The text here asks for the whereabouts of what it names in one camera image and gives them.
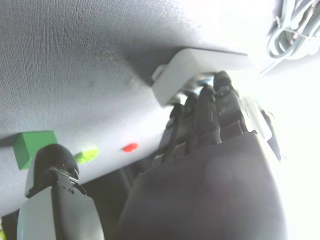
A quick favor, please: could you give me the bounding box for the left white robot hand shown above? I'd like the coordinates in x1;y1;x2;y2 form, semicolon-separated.
16;71;288;240

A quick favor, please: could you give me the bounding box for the white power strip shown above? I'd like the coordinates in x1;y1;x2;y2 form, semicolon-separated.
149;47;256;108

